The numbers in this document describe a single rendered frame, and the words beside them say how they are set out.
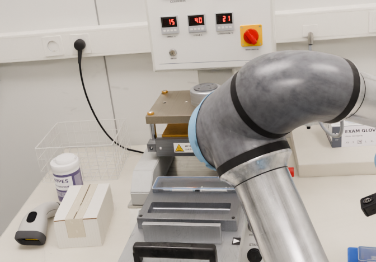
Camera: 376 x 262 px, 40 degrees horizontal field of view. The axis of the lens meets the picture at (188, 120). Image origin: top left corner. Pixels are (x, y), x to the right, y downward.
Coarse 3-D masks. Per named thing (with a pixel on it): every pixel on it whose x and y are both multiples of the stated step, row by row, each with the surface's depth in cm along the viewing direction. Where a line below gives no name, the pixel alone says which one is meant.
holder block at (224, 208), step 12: (144, 204) 106; (156, 204) 107; (168, 204) 106; (180, 204) 106; (192, 204) 105; (204, 204) 105; (216, 204) 104; (228, 204) 104; (240, 204) 104; (144, 216) 102; (156, 216) 102; (168, 216) 101; (180, 216) 101; (192, 216) 100; (204, 216) 100; (216, 216) 99; (228, 216) 99; (228, 228) 99
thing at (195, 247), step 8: (136, 248) 90; (144, 248) 90; (152, 248) 90; (160, 248) 90; (168, 248) 89; (176, 248) 89; (184, 248) 89; (192, 248) 88; (200, 248) 88; (208, 248) 88; (216, 248) 89; (136, 256) 91; (144, 256) 91; (152, 256) 90; (160, 256) 90; (168, 256) 90; (176, 256) 89; (184, 256) 89; (192, 256) 89; (200, 256) 88; (208, 256) 88; (216, 256) 89
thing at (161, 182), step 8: (160, 176) 115; (168, 176) 114; (160, 184) 111; (168, 184) 111; (176, 184) 111; (184, 184) 110; (192, 184) 110; (200, 184) 110; (208, 184) 109; (216, 184) 109; (224, 184) 109
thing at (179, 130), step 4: (168, 124) 128; (172, 124) 128; (176, 124) 128; (180, 124) 127; (184, 124) 127; (188, 124) 127; (168, 128) 126; (172, 128) 126; (176, 128) 125; (180, 128) 125; (184, 128) 125; (164, 132) 124; (168, 132) 124; (172, 132) 123; (176, 132) 123; (180, 132) 123; (184, 132) 123; (164, 136) 122; (168, 136) 122; (172, 136) 122; (176, 136) 122; (180, 136) 122; (184, 136) 121; (188, 136) 121
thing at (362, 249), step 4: (360, 248) 121; (364, 248) 121; (368, 248) 121; (372, 248) 120; (360, 252) 119; (364, 252) 119; (368, 252) 119; (372, 252) 119; (360, 256) 118; (364, 256) 118; (368, 256) 118; (372, 256) 118; (368, 260) 117; (372, 260) 116
